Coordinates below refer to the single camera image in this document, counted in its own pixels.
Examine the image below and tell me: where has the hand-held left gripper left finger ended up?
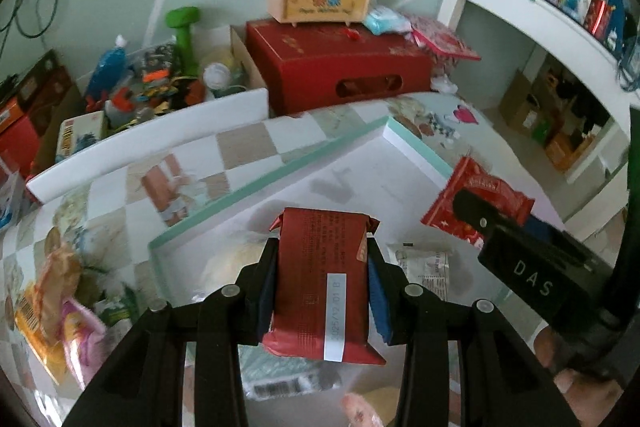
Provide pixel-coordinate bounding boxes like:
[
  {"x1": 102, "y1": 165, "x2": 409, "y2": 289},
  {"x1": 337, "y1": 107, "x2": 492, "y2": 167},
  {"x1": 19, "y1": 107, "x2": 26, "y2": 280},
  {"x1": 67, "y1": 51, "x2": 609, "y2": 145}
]
[{"x1": 62, "y1": 239, "x2": 281, "y2": 427}]

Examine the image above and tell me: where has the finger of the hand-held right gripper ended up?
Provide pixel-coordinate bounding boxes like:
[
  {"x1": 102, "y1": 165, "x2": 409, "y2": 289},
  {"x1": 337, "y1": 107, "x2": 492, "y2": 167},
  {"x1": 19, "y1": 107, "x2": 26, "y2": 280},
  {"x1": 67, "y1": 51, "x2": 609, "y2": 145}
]
[
  {"x1": 524, "y1": 216, "x2": 594, "y2": 266},
  {"x1": 452, "y1": 189, "x2": 521, "y2": 253}
]

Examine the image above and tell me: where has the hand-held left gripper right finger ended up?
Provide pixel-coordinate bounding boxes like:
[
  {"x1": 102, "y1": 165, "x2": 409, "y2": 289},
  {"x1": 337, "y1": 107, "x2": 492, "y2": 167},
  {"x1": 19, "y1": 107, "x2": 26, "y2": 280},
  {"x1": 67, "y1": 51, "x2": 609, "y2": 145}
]
[{"x1": 366, "y1": 232, "x2": 586, "y2": 427}]

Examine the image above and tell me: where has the red flower-print snack packet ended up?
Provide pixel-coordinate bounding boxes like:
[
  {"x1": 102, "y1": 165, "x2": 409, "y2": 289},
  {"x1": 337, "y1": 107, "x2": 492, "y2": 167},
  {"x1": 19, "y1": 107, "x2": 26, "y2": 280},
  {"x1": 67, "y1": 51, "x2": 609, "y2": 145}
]
[{"x1": 421, "y1": 156, "x2": 536, "y2": 249}]

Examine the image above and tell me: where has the dark red snack packet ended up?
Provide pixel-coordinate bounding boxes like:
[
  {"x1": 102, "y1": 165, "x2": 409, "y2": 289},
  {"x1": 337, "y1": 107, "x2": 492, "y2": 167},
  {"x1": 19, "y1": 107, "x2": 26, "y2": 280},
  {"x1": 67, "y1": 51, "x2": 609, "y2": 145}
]
[{"x1": 261, "y1": 207, "x2": 387, "y2": 365}]

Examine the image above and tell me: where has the cream bun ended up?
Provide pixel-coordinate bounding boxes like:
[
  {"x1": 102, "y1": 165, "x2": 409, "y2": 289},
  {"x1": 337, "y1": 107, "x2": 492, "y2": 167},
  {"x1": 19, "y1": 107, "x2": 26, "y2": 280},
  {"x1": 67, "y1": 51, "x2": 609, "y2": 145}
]
[{"x1": 200, "y1": 232, "x2": 268, "y2": 303}]

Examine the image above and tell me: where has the silver white snack packet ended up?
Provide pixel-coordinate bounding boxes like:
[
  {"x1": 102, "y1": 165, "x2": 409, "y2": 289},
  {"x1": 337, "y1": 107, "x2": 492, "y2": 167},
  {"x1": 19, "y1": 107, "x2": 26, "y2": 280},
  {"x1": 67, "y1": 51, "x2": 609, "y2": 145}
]
[{"x1": 387, "y1": 241, "x2": 451, "y2": 308}]

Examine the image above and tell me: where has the teal barcode snack packet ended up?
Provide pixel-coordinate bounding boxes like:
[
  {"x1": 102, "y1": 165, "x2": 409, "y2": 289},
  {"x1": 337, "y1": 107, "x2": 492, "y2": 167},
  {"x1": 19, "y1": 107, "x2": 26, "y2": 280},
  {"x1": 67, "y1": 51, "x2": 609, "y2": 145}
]
[{"x1": 240, "y1": 347, "x2": 346, "y2": 403}]

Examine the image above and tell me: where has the peach pastry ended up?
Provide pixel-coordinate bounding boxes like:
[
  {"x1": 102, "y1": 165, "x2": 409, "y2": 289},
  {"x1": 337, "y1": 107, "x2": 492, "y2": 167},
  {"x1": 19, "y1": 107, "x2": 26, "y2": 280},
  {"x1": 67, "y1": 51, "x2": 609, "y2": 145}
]
[{"x1": 341, "y1": 391, "x2": 401, "y2": 427}]

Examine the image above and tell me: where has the teal shallow box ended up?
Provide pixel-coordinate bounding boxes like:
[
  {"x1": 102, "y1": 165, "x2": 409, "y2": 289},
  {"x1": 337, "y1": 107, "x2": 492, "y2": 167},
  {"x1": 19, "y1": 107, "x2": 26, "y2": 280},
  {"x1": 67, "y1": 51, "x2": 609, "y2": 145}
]
[{"x1": 148, "y1": 116, "x2": 566, "y2": 427}]

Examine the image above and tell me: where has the person's right hand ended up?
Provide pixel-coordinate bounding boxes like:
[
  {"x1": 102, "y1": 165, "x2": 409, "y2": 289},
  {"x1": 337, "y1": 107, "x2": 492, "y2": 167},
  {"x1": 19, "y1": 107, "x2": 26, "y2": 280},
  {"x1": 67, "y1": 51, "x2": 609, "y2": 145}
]
[{"x1": 532, "y1": 328, "x2": 626, "y2": 427}]

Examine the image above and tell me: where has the cardboard box under shelf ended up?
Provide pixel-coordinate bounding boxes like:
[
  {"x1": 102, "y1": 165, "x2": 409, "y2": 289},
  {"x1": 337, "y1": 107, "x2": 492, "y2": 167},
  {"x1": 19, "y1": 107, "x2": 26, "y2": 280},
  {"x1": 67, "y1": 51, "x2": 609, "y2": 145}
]
[{"x1": 500, "y1": 69, "x2": 551, "y2": 138}]

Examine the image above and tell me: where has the pink red patterned packet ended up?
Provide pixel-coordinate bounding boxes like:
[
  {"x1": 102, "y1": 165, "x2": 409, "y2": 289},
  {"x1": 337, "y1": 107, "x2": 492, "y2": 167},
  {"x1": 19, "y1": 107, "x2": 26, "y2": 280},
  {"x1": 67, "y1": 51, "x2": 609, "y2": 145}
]
[{"x1": 410, "y1": 18, "x2": 481, "y2": 62}]

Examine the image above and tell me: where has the pink snack packet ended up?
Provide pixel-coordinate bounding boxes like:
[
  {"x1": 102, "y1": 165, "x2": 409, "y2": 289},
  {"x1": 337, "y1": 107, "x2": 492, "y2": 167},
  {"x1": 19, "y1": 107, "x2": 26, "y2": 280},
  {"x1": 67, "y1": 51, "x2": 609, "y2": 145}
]
[{"x1": 60, "y1": 299, "x2": 108, "y2": 388}]

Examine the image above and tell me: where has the white foam board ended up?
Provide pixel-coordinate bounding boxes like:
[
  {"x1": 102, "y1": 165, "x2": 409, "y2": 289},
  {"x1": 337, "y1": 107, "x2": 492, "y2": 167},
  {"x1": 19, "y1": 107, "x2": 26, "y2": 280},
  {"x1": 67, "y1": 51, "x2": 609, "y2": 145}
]
[{"x1": 25, "y1": 88, "x2": 271, "y2": 205}]

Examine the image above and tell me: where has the light blue packet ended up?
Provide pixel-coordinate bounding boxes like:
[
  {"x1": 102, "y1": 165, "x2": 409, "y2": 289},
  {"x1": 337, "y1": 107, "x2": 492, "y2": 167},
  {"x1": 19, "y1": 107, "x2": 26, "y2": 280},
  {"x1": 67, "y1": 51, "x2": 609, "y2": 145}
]
[{"x1": 362, "y1": 6, "x2": 416, "y2": 35}]

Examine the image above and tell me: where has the dark red gift box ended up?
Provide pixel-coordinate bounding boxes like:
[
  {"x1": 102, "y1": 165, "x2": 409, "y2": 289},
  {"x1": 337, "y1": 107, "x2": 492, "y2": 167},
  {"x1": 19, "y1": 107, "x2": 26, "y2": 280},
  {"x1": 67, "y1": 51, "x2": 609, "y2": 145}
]
[{"x1": 245, "y1": 19, "x2": 433, "y2": 115}]

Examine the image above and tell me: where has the small white round bottle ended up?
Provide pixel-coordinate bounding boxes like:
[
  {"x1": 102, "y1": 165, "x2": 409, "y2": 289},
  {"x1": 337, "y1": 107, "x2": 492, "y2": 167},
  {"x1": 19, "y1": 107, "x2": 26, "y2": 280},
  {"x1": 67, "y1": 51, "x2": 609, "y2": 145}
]
[{"x1": 202, "y1": 62, "x2": 231, "y2": 90}]

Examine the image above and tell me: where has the yellow snack packet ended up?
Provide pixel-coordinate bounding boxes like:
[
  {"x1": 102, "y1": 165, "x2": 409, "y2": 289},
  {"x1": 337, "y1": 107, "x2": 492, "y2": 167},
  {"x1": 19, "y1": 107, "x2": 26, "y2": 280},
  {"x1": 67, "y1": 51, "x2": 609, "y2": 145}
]
[{"x1": 12, "y1": 282, "x2": 68, "y2": 383}]

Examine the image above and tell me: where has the pile of small toys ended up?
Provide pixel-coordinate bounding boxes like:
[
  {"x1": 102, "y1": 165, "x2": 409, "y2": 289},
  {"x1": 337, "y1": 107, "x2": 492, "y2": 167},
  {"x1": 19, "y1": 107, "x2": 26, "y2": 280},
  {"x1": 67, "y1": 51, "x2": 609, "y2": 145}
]
[{"x1": 107, "y1": 44, "x2": 206, "y2": 128}]

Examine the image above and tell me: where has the small colourful printed box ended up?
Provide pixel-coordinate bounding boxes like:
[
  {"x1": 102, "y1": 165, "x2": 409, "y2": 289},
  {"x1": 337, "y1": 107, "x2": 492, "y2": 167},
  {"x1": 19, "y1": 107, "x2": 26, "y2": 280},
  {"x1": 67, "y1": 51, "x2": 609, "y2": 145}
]
[{"x1": 55, "y1": 112, "x2": 108, "y2": 162}]

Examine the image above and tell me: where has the green dumbbell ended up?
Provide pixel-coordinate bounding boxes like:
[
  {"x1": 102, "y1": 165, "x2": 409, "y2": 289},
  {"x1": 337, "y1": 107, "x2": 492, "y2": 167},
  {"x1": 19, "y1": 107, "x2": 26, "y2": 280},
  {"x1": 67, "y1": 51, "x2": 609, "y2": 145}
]
[{"x1": 166, "y1": 7, "x2": 201, "y2": 75}]

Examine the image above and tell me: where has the blue refill pouch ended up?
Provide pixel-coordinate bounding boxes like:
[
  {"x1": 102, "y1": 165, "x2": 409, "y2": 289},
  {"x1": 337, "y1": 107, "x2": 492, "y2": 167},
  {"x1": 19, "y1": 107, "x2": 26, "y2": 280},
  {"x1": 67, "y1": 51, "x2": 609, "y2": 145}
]
[{"x1": 85, "y1": 36, "x2": 132, "y2": 100}]

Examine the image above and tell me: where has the large red box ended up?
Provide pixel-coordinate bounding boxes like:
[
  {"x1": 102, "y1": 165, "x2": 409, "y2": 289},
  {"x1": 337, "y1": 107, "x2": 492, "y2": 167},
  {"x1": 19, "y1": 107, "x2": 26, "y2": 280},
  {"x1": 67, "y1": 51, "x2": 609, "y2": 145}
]
[{"x1": 0, "y1": 82, "x2": 86, "y2": 178}]

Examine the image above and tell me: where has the flat orange box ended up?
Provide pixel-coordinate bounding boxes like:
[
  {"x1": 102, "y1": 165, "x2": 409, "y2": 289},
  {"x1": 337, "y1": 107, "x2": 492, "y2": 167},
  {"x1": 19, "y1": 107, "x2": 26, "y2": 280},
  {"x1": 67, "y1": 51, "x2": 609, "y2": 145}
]
[{"x1": 0, "y1": 52, "x2": 68, "y2": 131}]

